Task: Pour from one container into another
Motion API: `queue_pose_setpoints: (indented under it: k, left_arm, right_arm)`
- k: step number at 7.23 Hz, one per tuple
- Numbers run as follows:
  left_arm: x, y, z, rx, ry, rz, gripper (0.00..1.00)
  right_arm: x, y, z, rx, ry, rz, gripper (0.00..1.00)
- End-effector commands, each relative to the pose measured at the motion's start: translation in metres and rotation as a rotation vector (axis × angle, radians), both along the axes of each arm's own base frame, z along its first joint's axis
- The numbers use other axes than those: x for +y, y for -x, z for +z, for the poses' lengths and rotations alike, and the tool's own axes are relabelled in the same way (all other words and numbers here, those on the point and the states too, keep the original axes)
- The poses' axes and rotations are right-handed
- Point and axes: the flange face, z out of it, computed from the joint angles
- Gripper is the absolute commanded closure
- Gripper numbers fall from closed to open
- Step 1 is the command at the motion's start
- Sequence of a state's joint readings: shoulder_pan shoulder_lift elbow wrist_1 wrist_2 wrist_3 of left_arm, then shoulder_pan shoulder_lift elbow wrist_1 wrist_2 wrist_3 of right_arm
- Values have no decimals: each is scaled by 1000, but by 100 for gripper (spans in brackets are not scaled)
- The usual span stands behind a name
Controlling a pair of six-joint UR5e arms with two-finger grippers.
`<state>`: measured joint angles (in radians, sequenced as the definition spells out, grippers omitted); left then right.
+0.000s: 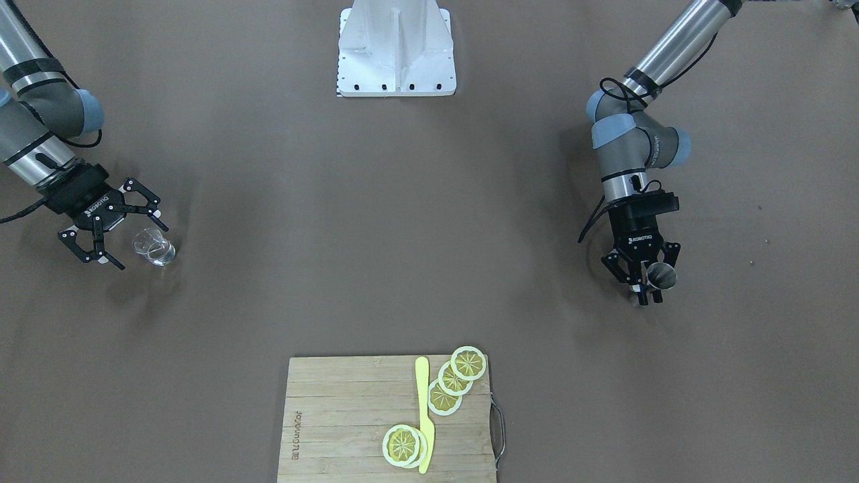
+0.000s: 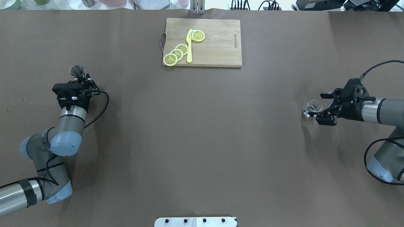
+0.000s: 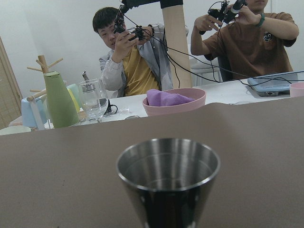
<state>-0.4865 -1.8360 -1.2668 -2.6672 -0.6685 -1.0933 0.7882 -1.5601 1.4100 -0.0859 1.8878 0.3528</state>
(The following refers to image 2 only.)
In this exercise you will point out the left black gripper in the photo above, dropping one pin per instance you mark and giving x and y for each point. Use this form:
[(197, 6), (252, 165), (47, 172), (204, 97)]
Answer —
[(82, 101)]

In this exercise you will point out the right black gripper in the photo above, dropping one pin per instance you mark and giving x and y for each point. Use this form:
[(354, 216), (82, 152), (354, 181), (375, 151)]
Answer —
[(346, 111)]

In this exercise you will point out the small clear glass beaker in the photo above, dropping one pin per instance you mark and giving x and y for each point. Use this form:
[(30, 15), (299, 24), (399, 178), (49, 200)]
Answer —
[(314, 105)]

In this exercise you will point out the steel jigger measuring cup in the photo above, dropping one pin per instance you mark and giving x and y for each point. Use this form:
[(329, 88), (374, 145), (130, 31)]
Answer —
[(78, 73)]

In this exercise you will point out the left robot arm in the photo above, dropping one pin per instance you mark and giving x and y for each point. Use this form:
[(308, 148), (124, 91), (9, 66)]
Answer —
[(48, 148)]

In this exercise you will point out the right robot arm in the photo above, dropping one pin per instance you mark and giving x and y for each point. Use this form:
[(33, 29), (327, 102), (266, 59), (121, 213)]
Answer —
[(358, 140)]

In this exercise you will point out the green cup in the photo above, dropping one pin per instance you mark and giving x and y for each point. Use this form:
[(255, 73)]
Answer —
[(10, 4)]

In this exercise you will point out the pink plastic cup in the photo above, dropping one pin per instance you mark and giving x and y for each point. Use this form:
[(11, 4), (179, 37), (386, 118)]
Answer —
[(184, 3)]

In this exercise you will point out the lemon slice front left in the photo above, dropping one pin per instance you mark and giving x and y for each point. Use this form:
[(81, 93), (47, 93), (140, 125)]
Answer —
[(170, 59)]

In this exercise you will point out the pink bowl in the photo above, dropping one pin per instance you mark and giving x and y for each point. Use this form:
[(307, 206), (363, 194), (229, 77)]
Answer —
[(113, 3)]

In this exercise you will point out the yellow plastic knife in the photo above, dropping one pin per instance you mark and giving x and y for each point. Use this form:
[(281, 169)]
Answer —
[(189, 57)]

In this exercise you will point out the lemon slice by knife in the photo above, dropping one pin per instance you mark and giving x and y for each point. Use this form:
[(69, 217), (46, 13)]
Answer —
[(197, 35)]

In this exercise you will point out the wooden cutting board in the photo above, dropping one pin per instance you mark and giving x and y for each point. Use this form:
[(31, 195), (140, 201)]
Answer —
[(220, 48)]

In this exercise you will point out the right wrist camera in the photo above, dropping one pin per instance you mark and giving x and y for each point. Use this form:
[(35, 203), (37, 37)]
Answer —
[(353, 92)]

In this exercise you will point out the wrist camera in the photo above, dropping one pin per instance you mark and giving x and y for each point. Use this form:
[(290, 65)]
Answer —
[(353, 92), (70, 87)]

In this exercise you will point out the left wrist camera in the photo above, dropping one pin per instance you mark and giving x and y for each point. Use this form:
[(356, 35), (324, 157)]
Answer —
[(70, 87)]

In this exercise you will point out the aluminium frame post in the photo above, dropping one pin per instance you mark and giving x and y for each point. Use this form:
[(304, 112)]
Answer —
[(197, 7)]

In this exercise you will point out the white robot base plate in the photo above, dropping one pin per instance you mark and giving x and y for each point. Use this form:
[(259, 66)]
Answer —
[(196, 222)]

